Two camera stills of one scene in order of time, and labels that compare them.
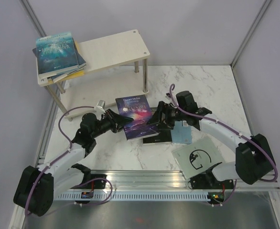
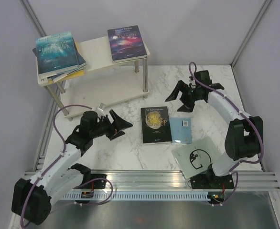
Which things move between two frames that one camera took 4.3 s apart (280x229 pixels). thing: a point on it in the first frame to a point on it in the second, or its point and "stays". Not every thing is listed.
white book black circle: [198, 158] stays
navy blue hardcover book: [81, 60] stays
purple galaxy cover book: [136, 108] to [126, 44]
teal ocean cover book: [56, 53] stays
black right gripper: [156, 119] to [188, 106]
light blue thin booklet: [181, 133] stays
